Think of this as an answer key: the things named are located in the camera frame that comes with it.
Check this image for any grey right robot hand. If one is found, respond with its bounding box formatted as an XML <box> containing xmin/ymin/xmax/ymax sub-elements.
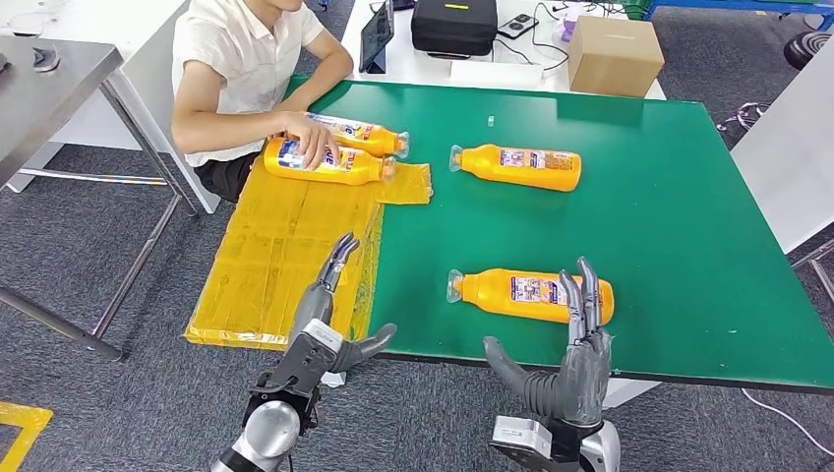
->
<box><xmin>482</xmin><ymin>255</ymin><xmax>615</xmax><ymax>430</ymax></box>

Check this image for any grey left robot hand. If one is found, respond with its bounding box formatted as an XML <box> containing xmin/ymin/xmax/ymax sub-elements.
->
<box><xmin>288</xmin><ymin>231</ymin><xmax>398</xmax><ymax>375</ymax></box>

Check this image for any person's right hand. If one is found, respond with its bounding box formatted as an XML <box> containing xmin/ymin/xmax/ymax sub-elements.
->
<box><xmin>284</xmin><ymin>111</ymin><xmax>340</xmax><ymax>173</ymax></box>

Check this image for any orange detergent bottle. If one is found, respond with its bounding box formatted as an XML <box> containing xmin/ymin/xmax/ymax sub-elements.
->
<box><xmin>263</xmin><ymin>135</ymin><xmax>397</xmax><ymax>188</ymax></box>
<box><xmin>302</xmin><ymin>111</ymin><xmax>411</xmax><ymax>159</ymax></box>
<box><xmin>446</xmin><ymin>267</ymin><xmax>616</xmax><ymax>326</ymax></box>
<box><xmin>448</xmin><ymin>144</ymin><xmax>583</xmax><ymax>194</ymax></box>

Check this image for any yellow taped cardboard sheet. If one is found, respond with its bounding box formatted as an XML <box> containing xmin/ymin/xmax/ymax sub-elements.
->
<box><xmin>182</xmin><ymin>155</ymin><xmax>435</xmax><ymax>353</ymax></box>

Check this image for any person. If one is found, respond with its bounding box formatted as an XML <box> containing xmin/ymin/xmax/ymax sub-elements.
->
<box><xmin>170</xmin><ymin>0</ymin><xmax>356</xmax><ymax>204</ymax></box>

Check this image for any black tablet on stand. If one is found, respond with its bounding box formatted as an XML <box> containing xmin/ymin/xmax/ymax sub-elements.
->
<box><xmin>357</xmin><ymin>0</ymin><xmax>396</xmax><ymax>75</ymax></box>

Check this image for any black carrying case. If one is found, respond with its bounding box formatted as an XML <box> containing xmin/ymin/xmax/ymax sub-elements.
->
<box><xmin>410</xmin><ymin>0</ymin><xmax>500</xmax><ymax>59</ymax></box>

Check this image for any stainless steel table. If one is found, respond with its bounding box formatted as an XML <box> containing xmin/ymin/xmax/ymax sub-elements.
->
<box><xmin>0</xmin><ymin>33</ymin><xmax>200</xmax><ymax>363</ymax></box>

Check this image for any small grey metal object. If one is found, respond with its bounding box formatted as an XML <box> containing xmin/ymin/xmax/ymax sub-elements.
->
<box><xmin>30</xmin><ymin>45</ymin><xmax>62</xmax><ymax>73</ymax></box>

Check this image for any white board panel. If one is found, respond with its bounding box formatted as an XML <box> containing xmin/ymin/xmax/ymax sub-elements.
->
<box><xmin>729</xmin><ymin>35</ymin><xmax>834</xmax><ymax>256</ymax></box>

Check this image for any brown cardboard box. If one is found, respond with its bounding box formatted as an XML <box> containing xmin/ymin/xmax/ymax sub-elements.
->
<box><xmin>567</xmin><ymin>15</ymin><xmax>667</xmax><ymax>99</ymax></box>

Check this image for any yellow floor tape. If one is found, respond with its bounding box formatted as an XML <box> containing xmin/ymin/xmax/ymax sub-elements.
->
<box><xmin>0</xmin><ymin>403</ymin><xmax>53</xmax><ymax>472</ymax></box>

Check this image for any green plastic crate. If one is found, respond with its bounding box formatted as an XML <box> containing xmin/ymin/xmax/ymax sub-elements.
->
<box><xmin>606</xmin><ymin>0</ymin><xmax>653</xmax><ymax>21</ymax></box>

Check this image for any black round stool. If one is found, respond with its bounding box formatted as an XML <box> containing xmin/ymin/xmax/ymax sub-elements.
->
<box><xmin>781</xmin><ymin>30</ymin><xmax>834</xmax><ymax>72</ymax></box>

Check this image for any blue metal shelving rack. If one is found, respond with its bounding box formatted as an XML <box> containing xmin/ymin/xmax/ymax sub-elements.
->
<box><xmin>641</xmin><ymin>0</ymin><xmax>834</xmax><ymax>16</ymax></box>

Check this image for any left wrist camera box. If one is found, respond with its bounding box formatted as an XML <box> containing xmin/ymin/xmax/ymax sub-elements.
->
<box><xmin>264</xmin><ymin>318</ymin><xmax>346</xmax><ymax>398</ymax></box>

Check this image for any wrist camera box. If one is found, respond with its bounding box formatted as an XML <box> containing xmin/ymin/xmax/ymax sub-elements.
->
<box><xmin>488</xmin><ymin>415</ymin><xmax>563</xmax><ymax>472</ymax></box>
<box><xmin>264</xmin><ymin>318</ymin><xmax>346</xmax><ymax>398</ymax></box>

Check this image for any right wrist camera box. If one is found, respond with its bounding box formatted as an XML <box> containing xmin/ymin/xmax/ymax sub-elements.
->
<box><xmin>488</xmin><ymin>415</ymin><xmax>563</xmax><ymax>472</ymax></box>

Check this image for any white cable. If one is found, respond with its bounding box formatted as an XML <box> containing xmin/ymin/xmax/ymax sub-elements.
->
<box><xmin>741</xmin><ymin>389</ymin><xmax>834</xmax><ymax>460</ymax></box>

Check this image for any black cable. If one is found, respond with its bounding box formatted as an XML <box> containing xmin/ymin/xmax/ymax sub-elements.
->
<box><xmin>492</xmin><ymin>1</ymin><xmax>571</xmax><ymax>72</ymax></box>

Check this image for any grey metal frame leg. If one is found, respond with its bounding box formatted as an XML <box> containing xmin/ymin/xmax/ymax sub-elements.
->
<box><xmin>790</xmin><ymin>237</ymin><xmax>834</xmax><ymax>309</ymax></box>

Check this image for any coiled wire bundle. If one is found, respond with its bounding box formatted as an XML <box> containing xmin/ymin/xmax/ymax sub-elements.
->
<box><xmin>713</xmin><ymin>100</ymin><xmax>771</xmax><ymax>134</ymax></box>

